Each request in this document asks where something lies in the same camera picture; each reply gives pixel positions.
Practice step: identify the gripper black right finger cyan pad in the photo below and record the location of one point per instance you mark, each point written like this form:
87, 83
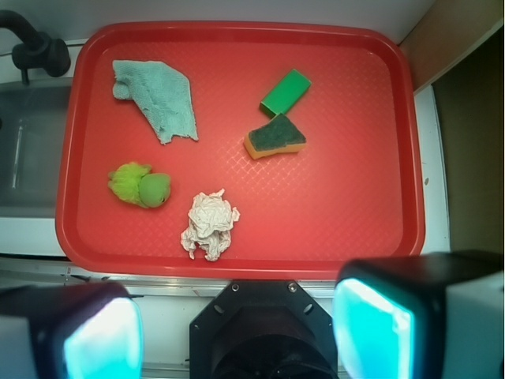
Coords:
438, 315

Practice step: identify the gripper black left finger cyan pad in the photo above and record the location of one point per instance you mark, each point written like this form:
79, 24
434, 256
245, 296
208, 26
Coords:
91, 330

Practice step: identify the green plush animal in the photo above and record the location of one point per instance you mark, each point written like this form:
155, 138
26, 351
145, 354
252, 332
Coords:
137, 184

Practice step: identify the crumpled white paper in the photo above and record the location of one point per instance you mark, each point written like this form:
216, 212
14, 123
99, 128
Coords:
211, 220

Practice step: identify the red plastic tray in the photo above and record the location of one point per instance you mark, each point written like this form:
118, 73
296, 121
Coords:
355, 190

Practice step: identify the stainless steel sink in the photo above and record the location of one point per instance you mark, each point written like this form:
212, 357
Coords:
33, 119

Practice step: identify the orange sponge with green scourer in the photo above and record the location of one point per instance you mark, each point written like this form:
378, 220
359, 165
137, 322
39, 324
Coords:
279, 136

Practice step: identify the teal knitted cloth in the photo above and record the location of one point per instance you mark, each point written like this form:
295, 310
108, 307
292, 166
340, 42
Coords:
162, 94

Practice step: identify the green rectangular box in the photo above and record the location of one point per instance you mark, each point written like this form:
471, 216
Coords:
285, 94

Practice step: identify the black faucet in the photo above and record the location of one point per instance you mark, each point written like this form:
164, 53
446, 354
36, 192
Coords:
37, 50

